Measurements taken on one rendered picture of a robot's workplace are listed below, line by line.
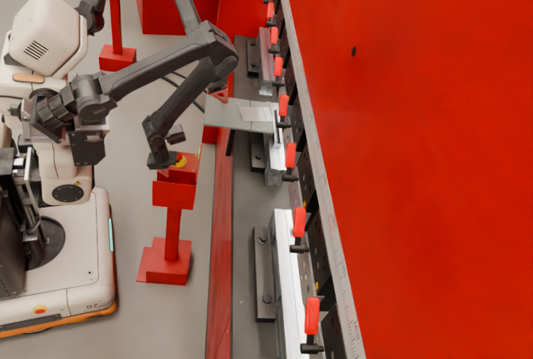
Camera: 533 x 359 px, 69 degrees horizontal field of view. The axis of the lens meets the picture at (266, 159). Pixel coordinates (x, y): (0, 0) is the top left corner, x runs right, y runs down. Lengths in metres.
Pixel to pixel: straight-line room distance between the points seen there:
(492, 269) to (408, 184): 0.16
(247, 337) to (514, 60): 0.94
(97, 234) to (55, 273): 0.24
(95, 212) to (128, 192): 0.46
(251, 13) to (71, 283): 1.58
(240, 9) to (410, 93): 1.76
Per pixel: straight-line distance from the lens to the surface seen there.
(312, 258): 0.84
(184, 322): 2.09
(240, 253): 1.26
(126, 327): 2.09
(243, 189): 1.41
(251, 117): 1.51
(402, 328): 0.53
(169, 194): 1.53
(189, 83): 1.18
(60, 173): 1.50
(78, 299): 1.88
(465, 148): 0.44
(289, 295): 1.12
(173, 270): 2.06
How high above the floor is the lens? 1.94
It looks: 44 degrees down
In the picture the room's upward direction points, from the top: 17 degrees clockwise
